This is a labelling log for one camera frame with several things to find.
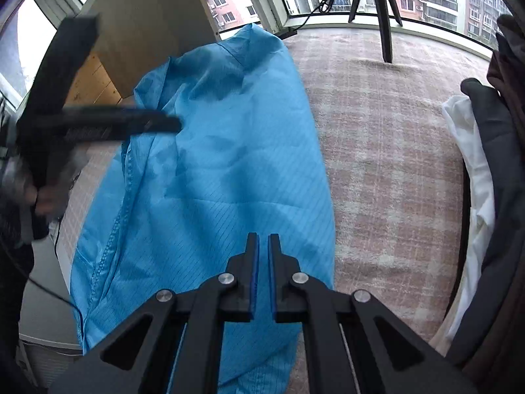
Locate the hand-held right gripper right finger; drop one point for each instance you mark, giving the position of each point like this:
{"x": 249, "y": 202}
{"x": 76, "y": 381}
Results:
{"x": 271, "y": 279}

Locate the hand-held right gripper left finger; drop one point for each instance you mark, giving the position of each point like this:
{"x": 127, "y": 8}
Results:
{"x": 254, "y": 279}

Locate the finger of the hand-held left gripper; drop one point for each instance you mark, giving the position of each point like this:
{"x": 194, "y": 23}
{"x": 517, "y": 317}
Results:
{"x": 123, "y": 123}

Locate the blue striped jacket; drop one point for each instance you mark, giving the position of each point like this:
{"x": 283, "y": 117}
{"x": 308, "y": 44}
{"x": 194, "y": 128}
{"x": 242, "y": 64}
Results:
{"x": 229, "y": 152}

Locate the person's left hand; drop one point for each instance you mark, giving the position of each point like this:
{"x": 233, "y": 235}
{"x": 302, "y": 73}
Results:
{"x": 47, "y": 199}

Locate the pine wood panel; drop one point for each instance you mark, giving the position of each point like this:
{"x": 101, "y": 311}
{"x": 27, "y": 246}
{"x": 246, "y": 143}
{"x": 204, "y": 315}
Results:
{"x": 94, "y": 82}

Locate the light wooden board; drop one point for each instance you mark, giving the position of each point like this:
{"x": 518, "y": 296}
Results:
{"x": 156, "y": 20}

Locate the pink plaid blanket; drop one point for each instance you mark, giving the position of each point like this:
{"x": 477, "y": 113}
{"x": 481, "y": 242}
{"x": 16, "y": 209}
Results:
{"x": 389, "y": 152}

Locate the black folded garment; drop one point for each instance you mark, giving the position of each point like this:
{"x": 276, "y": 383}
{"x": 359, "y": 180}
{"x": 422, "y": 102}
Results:
{"x": 463, "y": 213}

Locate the person's black jacket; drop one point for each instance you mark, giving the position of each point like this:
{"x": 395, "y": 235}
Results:
{"x": 12, "y": 316}

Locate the white folded garment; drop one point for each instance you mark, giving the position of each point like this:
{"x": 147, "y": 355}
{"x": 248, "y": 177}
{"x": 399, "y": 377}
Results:
{"x": 471, "y": 164}

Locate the dark grey folded garment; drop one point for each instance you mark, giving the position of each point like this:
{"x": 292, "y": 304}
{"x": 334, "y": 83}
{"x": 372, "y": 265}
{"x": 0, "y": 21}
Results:
{"x": 500, "y": 139}

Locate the black tripod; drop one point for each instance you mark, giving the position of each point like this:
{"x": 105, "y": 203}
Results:
{"x": 385, "y": 28}

